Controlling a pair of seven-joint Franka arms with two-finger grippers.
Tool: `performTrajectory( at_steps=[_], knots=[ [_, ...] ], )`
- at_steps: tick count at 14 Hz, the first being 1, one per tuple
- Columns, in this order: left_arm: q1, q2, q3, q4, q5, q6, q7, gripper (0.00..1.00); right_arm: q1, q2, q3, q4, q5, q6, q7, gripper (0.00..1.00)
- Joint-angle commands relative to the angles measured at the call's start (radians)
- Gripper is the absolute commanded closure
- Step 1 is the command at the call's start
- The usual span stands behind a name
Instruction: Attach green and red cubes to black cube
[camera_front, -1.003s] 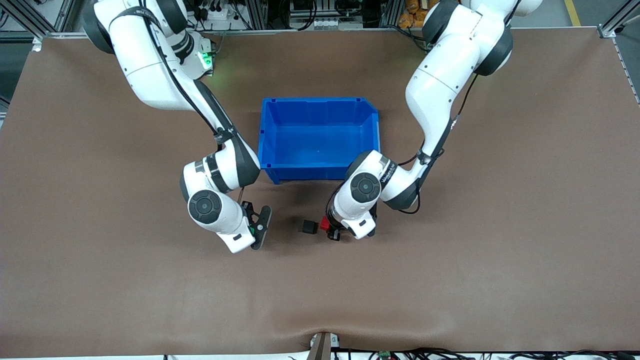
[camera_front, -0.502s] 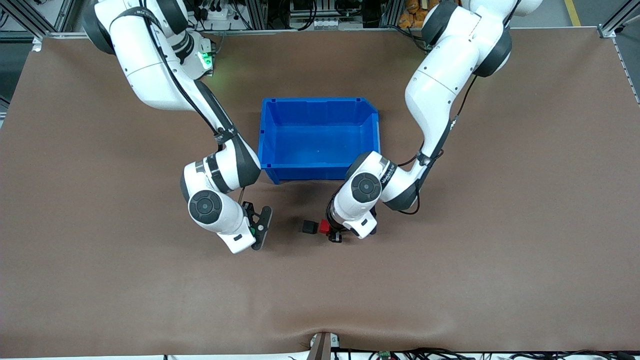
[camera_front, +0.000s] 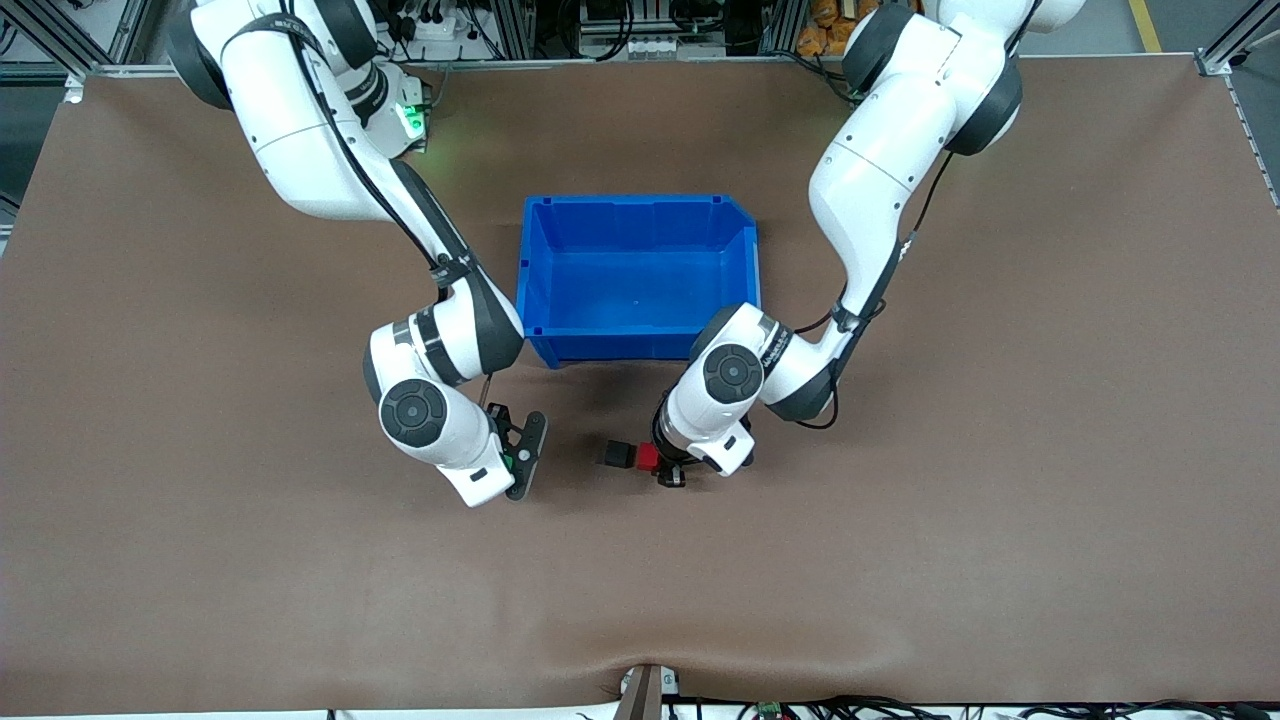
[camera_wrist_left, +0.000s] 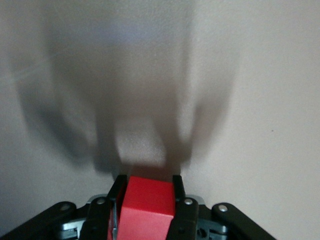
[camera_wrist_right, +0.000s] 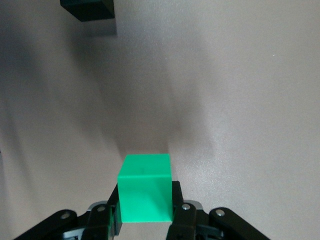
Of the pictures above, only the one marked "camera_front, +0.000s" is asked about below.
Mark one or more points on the red cube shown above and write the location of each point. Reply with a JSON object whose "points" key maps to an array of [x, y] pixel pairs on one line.
{"points": [[648, 457]]}

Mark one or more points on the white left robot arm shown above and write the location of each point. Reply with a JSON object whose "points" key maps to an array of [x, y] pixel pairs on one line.
{"points": [[900, 120]]}

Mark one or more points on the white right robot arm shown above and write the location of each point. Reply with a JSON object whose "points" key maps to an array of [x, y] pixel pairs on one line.
{"points": [[300, 120]]}

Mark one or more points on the black cube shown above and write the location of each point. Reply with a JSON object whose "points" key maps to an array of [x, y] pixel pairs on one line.
{"points": [[617, 454]]}

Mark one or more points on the blue plastic bin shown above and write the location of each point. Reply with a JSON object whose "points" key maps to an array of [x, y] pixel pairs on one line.
{"points": [[640, 260]]}

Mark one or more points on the small green connector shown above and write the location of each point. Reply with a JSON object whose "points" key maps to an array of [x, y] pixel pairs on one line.
{"points": [[770, 710]]}

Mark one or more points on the white power strip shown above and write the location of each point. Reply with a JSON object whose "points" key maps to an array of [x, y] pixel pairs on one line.
{"points": [[425, 22]]}

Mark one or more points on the dark control equipment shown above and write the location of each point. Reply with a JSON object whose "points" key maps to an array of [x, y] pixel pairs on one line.
{"points": [[610, 12]]}

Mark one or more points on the orange snack bags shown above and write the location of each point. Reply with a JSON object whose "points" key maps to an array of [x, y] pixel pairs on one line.
{"points": [[820, 35]]}

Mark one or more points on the brown camera mount bracket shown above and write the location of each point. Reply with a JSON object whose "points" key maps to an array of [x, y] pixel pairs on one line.
{"points": [[640, 695]]}

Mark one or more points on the metal table edge rail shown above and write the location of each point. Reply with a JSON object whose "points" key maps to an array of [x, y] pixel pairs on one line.
{"points": [[650, 64]]}

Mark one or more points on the aluminium frame post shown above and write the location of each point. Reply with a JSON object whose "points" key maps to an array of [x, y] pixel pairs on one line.
{"points": [[780, 25], [515, 25]]}

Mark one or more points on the aluminium frame profile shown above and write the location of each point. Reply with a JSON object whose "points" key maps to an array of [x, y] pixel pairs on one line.
{"points": [[130, 30], [1225, 50]]}

